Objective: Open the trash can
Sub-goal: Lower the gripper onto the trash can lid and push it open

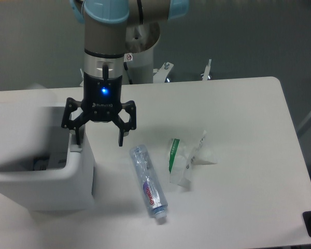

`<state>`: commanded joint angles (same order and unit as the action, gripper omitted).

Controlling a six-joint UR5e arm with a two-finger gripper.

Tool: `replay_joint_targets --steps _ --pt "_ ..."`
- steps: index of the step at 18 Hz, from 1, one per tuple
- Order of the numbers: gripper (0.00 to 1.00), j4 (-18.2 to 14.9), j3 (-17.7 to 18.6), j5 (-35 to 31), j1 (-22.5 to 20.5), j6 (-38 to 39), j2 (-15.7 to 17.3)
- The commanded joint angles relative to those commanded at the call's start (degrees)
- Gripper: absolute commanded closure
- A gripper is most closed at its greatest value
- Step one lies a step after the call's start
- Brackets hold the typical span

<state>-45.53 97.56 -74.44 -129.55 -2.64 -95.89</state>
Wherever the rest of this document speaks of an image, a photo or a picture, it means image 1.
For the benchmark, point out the crumpled clear plastic wrapper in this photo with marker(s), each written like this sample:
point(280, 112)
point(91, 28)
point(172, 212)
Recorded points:
point(184, 156)

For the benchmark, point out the white trash can body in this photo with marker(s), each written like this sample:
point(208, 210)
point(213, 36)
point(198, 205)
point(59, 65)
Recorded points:
point(62, 182)

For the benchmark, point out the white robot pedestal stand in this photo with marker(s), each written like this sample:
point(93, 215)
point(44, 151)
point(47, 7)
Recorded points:
point(145, 64)

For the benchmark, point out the clear plastic water bottle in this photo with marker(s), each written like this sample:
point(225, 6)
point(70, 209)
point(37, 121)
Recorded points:
point(152, 192)

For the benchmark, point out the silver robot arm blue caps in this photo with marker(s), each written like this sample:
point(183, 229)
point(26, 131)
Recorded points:
point(113, 12)

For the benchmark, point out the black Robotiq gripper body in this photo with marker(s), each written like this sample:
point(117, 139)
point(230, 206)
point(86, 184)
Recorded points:
point(101, 98)

